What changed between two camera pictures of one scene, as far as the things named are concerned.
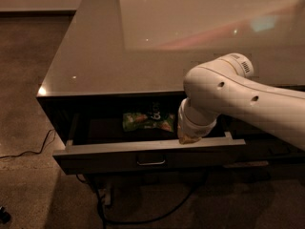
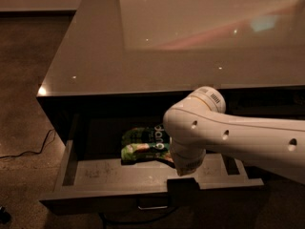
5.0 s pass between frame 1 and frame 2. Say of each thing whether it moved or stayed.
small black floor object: stayed
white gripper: moved
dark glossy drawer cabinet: stayed
